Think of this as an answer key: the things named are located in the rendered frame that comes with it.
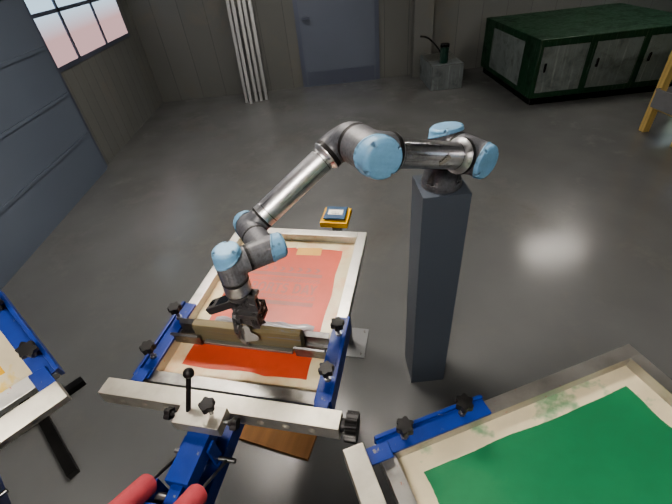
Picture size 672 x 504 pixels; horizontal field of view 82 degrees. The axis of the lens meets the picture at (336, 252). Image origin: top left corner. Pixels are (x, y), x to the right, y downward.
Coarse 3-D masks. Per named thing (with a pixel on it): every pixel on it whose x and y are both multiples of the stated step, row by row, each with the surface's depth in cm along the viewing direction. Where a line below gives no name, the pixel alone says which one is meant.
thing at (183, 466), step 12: (192, 432) 95; (192, 444) 93; (204, 444) 93; (180, 456) 91; (192, 456) 91; (204, 456) 92; (180, 468) 89; (192, 468) 88; (204, 468) 93; (168, 480) 87; (180, 480) 87; (192, 480) 88
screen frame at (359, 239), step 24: (240, 240) 168; (312, 240) 166; (336, 240) 163; (360, 240) 158; (360, 264) 148; (192, 312) 134; (168, 360) 123; (168, 384) 113; (192, 384) 112; (216, 384) 111; (240, 384) 110
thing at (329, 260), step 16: (304, 256) 158; (320, 256) 157; (336, 256) 156; (320, 288) 143; (320, 304) 137; (272, 320) 133; (288, 320) 132; (304, 320) 131; (320, 320) 131; (256, 352) 123; (272, 352) 122; (256, 368) 118; (272, 368) 118; (288, 368) 117; (304, 368) 117
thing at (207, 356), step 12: (288, 252) 161; (276, 264) 156; (288, 264) 155; (228, 312) 138; (192, 348) 126; (204, 348) 126; (216, 348) 125; (228, 348) 125; (240, 348) 125; (192, 360) 123; (204, 360) 122; (216, 360) 122; (228, 360) 121; (240, 360) 121
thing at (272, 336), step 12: (192, 324) 121; (204, 324) 120; (216, 324) 120; (228, 324) 119; (204, 336) 123; (216, 336) 122; (228, 336) 120; (264, 336) 117; (276, 336) 115; (288, 336) 114; (300, 336) 114
